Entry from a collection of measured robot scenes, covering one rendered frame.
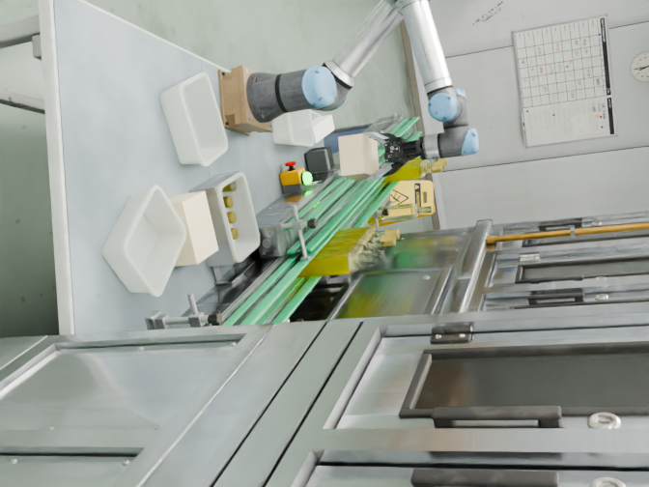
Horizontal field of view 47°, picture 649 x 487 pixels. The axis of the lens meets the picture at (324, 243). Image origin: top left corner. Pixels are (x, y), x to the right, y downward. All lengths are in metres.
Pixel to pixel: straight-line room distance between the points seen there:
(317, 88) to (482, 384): 1.32
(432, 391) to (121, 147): 1.04
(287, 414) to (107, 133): 0.96
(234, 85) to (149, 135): 0.44
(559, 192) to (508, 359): 7.16
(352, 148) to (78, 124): 0.89
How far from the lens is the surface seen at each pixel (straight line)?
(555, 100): 7.96
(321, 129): 2.84
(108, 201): 1.72
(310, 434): 0.93
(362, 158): 2.23
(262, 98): 2.21
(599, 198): 8.21
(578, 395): 0.97
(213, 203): 1.99
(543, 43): 7.90
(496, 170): 8.16
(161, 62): 2.01
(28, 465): 1.10
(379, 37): 2.28
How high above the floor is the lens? 1.77
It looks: 21 degrees down
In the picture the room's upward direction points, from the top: 85 degrees clockwise
